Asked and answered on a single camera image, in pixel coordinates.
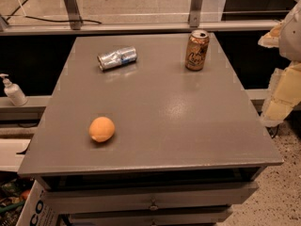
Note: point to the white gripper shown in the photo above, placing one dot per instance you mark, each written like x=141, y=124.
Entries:
x=292, y=35

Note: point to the orange fruit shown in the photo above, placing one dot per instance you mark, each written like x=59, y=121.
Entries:
x=101, y=129

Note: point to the orange soda can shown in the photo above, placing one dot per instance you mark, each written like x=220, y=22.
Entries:
x=196, y=50

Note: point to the crushed silver can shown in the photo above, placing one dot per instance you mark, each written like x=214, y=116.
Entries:
x=116, y=58

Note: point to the grey drawer cabinet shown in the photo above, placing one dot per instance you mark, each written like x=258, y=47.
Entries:
x=187, y=145

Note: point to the white pump bottle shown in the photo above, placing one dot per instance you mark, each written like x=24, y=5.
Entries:
x=13, y=91

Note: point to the white cardboard box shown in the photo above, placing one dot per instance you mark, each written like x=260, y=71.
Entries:
x=36, y=212

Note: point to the metal railing frame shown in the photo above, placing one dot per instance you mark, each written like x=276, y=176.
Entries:
x=35, y=17

